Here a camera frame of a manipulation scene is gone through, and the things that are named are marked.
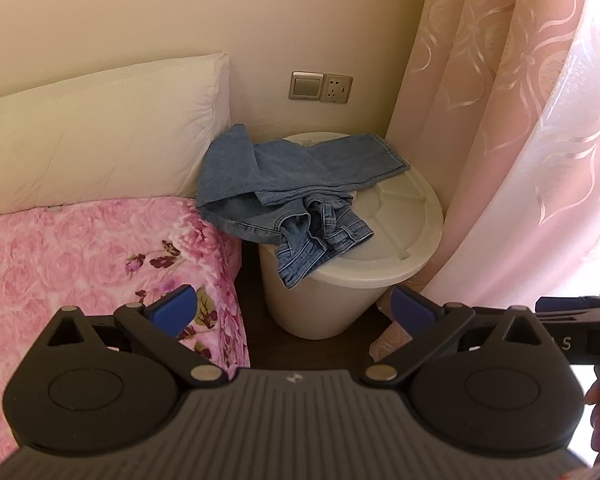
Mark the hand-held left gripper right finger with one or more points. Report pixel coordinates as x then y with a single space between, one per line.
411 307

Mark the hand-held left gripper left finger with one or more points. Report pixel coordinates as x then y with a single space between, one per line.
172 305

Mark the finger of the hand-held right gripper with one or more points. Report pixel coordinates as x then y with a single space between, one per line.
550 304

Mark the blue denim jeans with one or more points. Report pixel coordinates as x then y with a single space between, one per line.
280 170

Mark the white plastic bin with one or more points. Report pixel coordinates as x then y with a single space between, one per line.
320 305

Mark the white bin lid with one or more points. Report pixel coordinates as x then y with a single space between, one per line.
405 210

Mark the pink floral blanket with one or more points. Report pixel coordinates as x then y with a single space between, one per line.
55 260

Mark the white pillow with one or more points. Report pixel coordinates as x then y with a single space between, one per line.
105 130

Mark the pink patterned curtain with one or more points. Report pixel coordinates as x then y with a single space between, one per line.
505 110

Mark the beige wall socket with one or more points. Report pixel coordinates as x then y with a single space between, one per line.
337 89

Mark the beige wall switch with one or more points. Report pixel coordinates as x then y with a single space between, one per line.
306 86

